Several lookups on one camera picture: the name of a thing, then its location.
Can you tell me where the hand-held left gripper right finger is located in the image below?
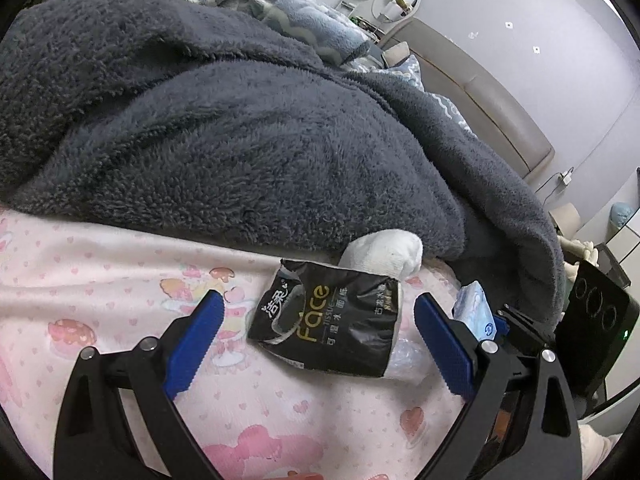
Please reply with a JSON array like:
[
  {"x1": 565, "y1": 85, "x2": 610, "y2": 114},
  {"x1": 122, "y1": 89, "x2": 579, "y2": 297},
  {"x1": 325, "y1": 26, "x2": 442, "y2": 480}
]
[{"x1": 414, "y1": 292, "x2": 585, "y2": 480}]

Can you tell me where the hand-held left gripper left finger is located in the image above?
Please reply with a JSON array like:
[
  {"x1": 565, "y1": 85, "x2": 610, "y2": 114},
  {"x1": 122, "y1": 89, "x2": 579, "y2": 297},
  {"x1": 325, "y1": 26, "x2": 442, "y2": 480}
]
[{"x1": 54, "y1": 290, "x2": 225, "y2": 480}]

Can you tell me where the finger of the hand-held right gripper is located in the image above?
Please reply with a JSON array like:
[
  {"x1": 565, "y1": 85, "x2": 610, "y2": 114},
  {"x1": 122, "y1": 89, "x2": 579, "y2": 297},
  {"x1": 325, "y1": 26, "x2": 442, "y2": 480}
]
[{"x1": 492, "y1": 304, "x2": 562, "y2": 361}]

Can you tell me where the blue and white wipes packet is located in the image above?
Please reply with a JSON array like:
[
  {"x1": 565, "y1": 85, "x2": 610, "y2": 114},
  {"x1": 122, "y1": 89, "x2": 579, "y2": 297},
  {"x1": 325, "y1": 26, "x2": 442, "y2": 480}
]
[{"x1": 452, "y1": 281, "x2": 497, "y2": 342}]

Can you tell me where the black tissue packet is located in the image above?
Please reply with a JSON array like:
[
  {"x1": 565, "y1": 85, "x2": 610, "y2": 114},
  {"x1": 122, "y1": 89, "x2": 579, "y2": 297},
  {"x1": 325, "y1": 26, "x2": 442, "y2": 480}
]
[{"x1": 248, "y1": 258, "x2": 403, "y2": 378}]

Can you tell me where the clear plastic wrapper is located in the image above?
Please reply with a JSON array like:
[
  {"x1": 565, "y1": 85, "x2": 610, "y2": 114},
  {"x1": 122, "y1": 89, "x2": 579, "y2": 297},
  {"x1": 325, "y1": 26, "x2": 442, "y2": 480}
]
[{"x1": 387, "y1": 327, "x2": 442, "y2": 386}]

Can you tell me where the white plush toy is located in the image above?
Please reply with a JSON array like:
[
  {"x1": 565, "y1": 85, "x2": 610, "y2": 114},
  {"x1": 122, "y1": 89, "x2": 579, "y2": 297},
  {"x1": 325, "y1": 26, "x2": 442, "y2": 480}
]
[{"x1": 557, "y1": 235, "x2": 599, "y2": 267}]

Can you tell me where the white cabinet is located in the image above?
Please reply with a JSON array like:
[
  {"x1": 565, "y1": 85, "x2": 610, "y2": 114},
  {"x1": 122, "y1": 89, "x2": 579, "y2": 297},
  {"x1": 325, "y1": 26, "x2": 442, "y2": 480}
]
[{"x1": 595, "y1": 220, "x2": 640, "y2": 283}]

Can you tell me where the pink printed blanket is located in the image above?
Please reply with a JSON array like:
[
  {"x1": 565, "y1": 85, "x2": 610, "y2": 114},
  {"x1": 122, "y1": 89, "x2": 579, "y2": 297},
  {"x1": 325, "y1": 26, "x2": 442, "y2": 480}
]
[{"x1": 0, "y1": 207, "x2": 481, "y2": 480}]

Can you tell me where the dark grey fleece blanket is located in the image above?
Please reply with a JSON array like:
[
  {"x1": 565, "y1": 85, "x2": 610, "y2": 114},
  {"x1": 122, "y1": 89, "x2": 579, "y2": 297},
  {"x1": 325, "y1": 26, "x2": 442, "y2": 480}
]
[{"x1": 0, "y1": 0, "x2": 566, "y2": 333}]

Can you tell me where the grey padded headboard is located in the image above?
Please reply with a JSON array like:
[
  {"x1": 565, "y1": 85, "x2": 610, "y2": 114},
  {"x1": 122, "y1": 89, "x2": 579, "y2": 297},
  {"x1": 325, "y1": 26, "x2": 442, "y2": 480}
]
[{"x1": 385, "y1": 15, "x2": 556, "y2": 178}]

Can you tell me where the beige pillow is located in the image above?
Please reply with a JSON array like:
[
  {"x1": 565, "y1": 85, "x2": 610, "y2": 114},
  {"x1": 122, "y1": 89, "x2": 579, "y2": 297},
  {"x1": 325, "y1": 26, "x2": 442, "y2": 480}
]
[{"x1": 382, "y1": 42, "x2": 412, "y2": 68}]

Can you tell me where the round white mirror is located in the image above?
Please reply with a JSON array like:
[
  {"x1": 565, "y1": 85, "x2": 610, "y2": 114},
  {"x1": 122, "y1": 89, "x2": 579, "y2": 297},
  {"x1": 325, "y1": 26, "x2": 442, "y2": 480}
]
[{"x1": 372, "y1": 0, "x2": 422, "y2": 23}]

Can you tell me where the light blue fleece blanket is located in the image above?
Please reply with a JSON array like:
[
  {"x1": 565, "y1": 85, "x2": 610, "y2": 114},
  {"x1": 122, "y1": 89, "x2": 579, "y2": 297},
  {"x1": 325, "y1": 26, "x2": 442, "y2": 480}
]
[{"x1": 170, "y1": 0, "x2": 373, "y2": 63}]

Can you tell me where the white vanity shelf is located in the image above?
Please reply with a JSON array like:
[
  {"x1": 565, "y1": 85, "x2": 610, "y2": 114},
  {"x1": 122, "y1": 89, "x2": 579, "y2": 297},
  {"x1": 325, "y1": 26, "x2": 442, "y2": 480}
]
[{"x1": 340, "y1": 0, "x2": 396, "y2": 41}]

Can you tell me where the wall charger with cable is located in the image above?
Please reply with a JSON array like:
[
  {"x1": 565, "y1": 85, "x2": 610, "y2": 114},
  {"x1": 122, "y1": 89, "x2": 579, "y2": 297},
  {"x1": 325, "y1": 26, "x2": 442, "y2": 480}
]
[{"x1": 537, "y1": 166, "x2": 576, "y2": 194}]

